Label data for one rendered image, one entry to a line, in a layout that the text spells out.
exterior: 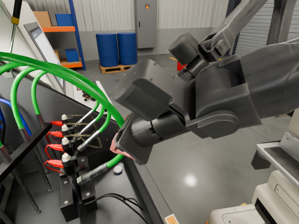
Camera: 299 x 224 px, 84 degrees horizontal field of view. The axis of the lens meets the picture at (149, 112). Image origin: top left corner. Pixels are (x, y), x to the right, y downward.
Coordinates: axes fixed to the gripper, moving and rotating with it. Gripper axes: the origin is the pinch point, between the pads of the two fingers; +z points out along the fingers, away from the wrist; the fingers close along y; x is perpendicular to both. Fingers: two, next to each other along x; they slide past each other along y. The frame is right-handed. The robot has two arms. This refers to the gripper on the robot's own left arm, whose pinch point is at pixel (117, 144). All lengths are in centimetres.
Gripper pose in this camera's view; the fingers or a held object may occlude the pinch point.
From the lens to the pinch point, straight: 38.8
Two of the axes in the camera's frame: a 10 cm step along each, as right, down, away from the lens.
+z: -6.6, 3.7, 6.6
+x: 6.9, 6.4, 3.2
